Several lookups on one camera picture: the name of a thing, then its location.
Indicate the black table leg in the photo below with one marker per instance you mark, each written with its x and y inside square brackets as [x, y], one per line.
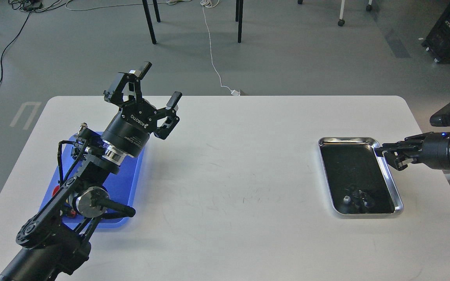
[239, 19]
[149, 19]

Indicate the blue plastic tray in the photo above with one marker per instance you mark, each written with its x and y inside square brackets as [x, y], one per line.
[121, 187]

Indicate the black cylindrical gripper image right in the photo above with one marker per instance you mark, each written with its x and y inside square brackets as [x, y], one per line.
[435, 151]

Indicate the black table leg left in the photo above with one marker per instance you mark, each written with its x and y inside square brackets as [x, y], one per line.
[149, 19]

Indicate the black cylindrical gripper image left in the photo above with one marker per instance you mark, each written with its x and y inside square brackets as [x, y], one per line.
[126, 131]

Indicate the red emergency stop button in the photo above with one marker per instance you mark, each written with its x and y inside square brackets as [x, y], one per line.
[55, 190]

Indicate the silver metal tray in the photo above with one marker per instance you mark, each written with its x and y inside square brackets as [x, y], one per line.
[359, 182]

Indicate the black table leg right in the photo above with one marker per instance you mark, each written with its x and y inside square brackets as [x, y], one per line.
[239, 19]

